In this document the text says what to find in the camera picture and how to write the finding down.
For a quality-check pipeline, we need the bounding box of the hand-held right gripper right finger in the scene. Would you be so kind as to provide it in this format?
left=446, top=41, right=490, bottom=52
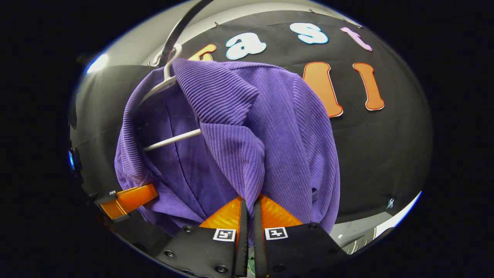
left=253, top=193, right=350, bottom=278

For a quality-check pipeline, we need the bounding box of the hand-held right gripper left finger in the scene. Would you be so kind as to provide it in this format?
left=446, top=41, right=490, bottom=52
left=156, top=196, right=249, bottom=278

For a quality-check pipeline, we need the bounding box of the purple ribbed shirt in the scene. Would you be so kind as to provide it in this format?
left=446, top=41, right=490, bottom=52
left=114, top=58, right=341, bottom=247

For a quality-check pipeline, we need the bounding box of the white clothes hanger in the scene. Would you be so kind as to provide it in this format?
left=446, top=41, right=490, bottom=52
left=138, top=43, right=202, bottom=151

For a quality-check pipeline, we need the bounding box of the black clothes rack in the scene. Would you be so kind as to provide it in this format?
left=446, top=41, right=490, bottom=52
left=157, top=0, right=215, bottom=67

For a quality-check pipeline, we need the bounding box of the dark device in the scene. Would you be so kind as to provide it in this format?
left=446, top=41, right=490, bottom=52
left=68, top=147, right=82, bottom=182

